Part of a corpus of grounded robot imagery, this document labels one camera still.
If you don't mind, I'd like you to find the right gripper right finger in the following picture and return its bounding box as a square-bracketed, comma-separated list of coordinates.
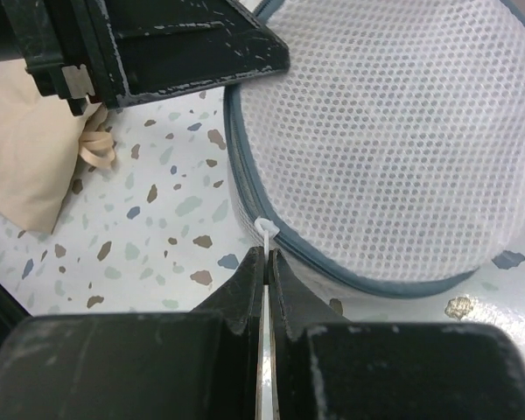
[268, 250, 525, 419]

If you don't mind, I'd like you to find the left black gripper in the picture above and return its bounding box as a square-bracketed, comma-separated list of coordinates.
[0, 1, 123, 116]

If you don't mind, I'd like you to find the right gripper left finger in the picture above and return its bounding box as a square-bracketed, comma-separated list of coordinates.
[0, 247, 265, 419]

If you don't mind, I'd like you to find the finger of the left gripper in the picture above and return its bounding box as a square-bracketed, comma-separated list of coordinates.
[91, 1, 290, 109]

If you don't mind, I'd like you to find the round white mesh laundry bag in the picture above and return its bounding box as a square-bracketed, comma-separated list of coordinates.
[224, 1, 525, 298]

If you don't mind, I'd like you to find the beige folded garment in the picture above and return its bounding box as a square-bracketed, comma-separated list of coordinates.
[0, 59, 116, 234]

